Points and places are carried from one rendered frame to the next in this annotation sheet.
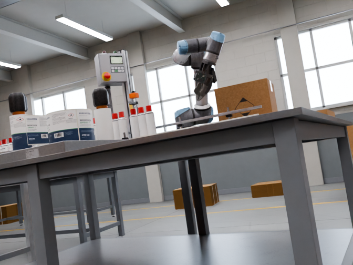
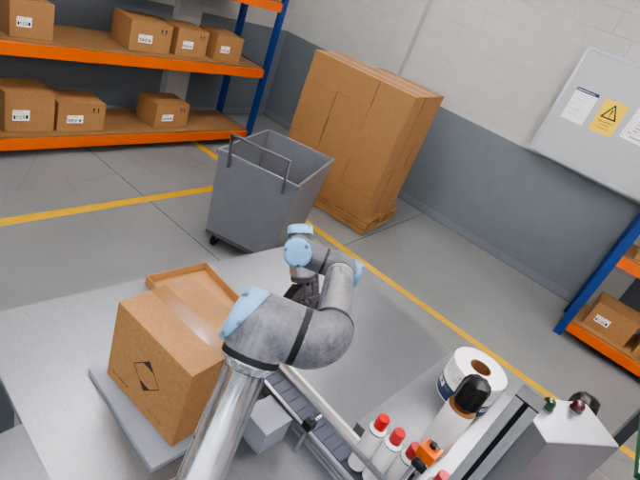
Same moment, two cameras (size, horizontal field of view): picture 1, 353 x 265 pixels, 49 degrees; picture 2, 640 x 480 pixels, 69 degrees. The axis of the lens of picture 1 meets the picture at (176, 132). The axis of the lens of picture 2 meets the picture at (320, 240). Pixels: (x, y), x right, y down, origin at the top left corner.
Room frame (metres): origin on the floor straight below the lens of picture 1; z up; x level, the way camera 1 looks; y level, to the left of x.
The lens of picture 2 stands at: (3.14, -0.11, 1.98)
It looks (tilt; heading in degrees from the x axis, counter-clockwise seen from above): 28 degrees down; 185
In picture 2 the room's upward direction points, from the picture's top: 22 degrees clockwise
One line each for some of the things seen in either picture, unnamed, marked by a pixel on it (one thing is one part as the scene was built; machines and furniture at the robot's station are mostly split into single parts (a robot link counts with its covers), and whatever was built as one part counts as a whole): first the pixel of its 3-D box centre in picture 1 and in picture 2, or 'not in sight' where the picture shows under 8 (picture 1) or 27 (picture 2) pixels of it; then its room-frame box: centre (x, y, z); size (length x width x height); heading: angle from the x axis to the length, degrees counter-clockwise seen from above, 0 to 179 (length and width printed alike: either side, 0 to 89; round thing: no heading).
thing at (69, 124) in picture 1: (71, 129); (470, 381); (1.72, 0.46, 0.95); 0.20 x 0.20 x 0.14
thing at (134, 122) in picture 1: (135, 126); (400, 470); (2.25, 0.23, 0.98); 0.05 x 0.05 x 0.20
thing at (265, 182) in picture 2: not in sight; (268, 192); (-0.03, -0.90, 0.48); 0.89 x 0.63 x 0.96; 176
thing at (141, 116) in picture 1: (143, 124); (384, 455); (2.23, 0.19, 0.98); 0.05 x 0.05 x 0.20
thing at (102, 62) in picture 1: (111, 70); (537, 450); (2.42, 0.36, 1.38); 0.17 x 0.10 x 0.19; 117
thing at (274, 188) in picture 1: (273, 188); not in sight; (6.55, -1.48, 0.10); 0.64 x 0.52 x 0.20; 64
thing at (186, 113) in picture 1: (184, 118); not in sight; (2.65, -0.07, 1.04); 0.13 x 0.12 x 0.14; 96
